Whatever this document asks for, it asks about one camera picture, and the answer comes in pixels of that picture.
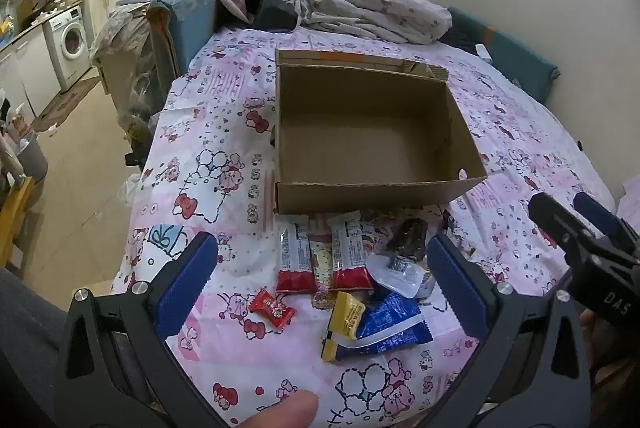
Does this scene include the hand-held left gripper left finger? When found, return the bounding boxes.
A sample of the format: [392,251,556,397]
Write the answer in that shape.
[52,232,221,428]

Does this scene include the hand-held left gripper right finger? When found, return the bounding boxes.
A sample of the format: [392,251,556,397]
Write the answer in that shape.
[426,234,597,428]

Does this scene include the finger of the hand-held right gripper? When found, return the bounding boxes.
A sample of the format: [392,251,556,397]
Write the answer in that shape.
[528,192,597,259]
[573,191,640,255]

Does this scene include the clear plastic jelly cup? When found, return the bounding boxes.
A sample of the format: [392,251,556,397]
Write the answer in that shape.
[365,253,433,299]

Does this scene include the blue snack packet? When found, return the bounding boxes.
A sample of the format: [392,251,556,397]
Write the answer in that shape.
[336,293,435,361]

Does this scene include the clear packet of dark snack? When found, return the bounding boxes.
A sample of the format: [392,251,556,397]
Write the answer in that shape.
[385,218,430,259]

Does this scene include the red candy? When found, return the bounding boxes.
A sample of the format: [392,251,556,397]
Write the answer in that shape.
[249,288,297,334]

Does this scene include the red and white snack packet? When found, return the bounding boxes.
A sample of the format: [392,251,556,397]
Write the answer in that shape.
[276,215,317,295]
[327,211,375,293]

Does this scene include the yellow snack packet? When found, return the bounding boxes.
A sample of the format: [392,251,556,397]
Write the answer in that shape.
[321,291,367,363]

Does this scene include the beige wafer packet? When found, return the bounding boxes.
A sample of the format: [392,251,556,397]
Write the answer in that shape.
[307,233,337,309]

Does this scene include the brown cardboard box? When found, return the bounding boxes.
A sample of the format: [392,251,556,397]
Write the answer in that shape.
[272,48,488,215]

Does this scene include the person's right hand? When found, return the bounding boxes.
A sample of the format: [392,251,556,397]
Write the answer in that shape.
[579,308,608,359]

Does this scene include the person's left hand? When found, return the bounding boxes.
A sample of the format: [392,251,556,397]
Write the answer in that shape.
[234,390,320,428]

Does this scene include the pink printed bed sheet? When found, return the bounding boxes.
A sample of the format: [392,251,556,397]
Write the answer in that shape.
[127,25,618,428]

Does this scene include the person's dark trousers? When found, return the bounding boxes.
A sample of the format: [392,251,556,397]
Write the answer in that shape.
[0,265,71,428]

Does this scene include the teal headboard cushion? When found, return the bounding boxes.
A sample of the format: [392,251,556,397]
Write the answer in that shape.
[447,6,561,103]

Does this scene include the yellow stool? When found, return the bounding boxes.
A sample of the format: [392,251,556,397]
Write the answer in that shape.
[0,175,36,266]

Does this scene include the grey bin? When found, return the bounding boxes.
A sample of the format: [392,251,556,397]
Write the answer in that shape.
[15,130,49,183]

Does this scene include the brown floor rug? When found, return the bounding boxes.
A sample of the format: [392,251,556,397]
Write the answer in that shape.
[30,75,103,133]

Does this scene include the clear plastic bag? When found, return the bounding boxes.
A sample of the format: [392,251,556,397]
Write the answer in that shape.
[90,2,166,143]

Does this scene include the white kitchen cabinet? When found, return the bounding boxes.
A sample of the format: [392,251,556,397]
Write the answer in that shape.
[0,25,61,119]

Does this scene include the white washing machine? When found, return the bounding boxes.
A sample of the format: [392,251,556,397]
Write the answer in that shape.
[42,5,93,91]

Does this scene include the grey printed quilt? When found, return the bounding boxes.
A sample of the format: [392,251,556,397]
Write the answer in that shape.
[245,0,453,46]

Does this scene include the dark bag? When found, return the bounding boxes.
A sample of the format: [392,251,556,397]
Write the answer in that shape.
[245,0,301,31]

